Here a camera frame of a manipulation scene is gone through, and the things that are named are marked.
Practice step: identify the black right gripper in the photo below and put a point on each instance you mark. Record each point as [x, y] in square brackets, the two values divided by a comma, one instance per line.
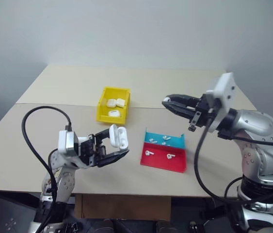
[203, 114]

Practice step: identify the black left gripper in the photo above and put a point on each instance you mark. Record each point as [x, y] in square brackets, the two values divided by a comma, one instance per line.
[87, 151]

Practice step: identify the white earbud case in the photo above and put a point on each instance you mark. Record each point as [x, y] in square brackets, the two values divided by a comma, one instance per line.
[111, 103]
[121, 102]
[114, 113]
[120, 137]

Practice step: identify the white earbud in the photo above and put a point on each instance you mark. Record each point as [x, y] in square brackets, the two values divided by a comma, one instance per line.
[149, 153]
[153, 140]
[170, 156]
[167, 138]
[166, 99]
[164, 143]

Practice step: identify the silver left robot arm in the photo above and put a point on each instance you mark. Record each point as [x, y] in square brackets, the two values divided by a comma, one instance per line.
[66, 182]

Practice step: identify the yellow plastic bin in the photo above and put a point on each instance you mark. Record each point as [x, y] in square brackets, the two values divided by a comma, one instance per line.
[102, 114]

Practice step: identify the closed white earbud case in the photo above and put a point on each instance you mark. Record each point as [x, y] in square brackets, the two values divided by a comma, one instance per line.
[114, 113]
[121, 102]
[111, 103]

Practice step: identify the blue tray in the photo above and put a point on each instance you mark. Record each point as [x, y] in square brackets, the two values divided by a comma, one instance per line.
[175, 143]

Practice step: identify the red tray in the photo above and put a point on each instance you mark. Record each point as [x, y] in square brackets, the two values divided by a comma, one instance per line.
[160, 161]

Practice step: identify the brown cardboard box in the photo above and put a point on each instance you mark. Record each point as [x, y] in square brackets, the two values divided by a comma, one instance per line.
[126, 206]

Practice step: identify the dark panel with white dots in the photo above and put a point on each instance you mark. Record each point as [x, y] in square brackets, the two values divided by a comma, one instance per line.
[7, 213]

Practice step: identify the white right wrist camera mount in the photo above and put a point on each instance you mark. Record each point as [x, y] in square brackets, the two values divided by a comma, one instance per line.
[223, 97]

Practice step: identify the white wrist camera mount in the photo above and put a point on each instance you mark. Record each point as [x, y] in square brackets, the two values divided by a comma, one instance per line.
[63, 142]
[223, 97]

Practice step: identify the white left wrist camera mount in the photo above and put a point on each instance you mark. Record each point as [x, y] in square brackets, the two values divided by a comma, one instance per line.
[63, 142]

